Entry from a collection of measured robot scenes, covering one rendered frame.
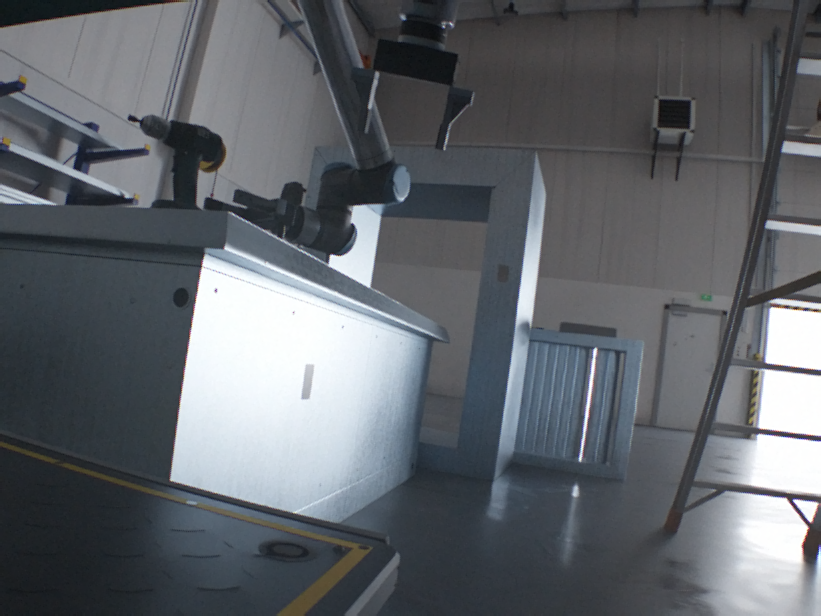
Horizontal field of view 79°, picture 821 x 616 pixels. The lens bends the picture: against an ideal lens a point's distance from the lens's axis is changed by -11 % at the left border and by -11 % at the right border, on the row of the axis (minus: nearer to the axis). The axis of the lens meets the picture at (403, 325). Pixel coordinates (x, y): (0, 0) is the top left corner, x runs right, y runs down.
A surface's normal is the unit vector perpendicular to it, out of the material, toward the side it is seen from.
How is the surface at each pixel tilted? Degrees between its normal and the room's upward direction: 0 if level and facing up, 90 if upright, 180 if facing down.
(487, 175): 90
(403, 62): 114
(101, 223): 67
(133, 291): 90
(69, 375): 90
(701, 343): 90
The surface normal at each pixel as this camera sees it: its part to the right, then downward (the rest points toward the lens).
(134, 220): -0.18, -0.48
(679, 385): -0.31, -0.11
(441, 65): -0.17, 0.32
